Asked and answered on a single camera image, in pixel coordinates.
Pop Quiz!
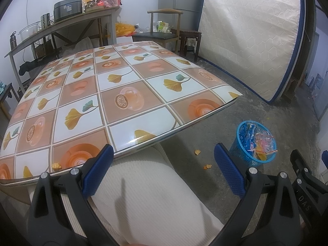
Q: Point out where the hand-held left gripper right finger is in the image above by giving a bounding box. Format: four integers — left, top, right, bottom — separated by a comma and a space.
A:
214, 143, 301, 246

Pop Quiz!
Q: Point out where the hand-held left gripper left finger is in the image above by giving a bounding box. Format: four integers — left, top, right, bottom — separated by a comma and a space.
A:
27, 144, 114, 246

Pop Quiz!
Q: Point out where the blue plastic mesh basket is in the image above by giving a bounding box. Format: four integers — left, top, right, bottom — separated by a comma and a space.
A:
229, 120, 278, 168

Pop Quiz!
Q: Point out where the red yellow striped wrapper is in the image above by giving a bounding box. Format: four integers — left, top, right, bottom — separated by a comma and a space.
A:
252, 147, 278, 161

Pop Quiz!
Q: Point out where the wooden plank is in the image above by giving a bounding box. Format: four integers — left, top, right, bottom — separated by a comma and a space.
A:
284, 77, 306, 100

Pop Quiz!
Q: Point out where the tiled pattern table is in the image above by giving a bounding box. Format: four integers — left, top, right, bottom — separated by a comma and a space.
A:
0, 40, 244, 185

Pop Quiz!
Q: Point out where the small dark side table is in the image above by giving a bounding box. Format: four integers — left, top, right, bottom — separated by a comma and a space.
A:
0, 82, 20, 114

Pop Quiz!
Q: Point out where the black cloth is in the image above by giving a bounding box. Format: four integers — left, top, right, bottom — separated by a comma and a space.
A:
19, 59, 52, 75

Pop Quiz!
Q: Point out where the white plastic bag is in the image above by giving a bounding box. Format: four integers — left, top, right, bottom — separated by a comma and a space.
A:
74, 36, 93, 53

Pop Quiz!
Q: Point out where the brown paper bag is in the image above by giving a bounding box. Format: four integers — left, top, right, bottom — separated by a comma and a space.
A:
34, 45, 53, 59

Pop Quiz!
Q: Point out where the white mattress with blue edge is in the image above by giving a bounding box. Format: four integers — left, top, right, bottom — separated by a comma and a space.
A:
198, 0, 306, 105

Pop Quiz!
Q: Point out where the yellow plastic bag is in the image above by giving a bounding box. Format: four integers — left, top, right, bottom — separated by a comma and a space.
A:
115, 22, 137, 38

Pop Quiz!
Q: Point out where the wooden chair with black seat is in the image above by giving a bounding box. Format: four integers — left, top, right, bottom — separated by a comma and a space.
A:
132, 8, 183, 54

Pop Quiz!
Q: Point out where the dark wooden stool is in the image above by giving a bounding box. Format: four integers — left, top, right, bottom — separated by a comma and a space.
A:
170, 28, 203, 62

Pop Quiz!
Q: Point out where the long grey desk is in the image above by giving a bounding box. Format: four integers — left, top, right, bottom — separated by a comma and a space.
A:
5, 6, 121, 94

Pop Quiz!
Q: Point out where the clear glass bowl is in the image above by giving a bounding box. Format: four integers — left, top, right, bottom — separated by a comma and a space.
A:
18, 23, 41, 41

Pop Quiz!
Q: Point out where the green white carton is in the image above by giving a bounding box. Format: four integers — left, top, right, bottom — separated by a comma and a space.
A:
154, 20, 171, 34

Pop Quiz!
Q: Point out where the grey rice cooker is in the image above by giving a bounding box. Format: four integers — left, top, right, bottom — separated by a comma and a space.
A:
53, 0, 83, 22

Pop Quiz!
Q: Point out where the dark door frame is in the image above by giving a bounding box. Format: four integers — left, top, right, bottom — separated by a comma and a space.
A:
304, 0, 328, 121

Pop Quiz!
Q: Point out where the white wall cable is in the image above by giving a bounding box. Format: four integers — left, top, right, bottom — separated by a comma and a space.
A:
25, 0, 33, 24

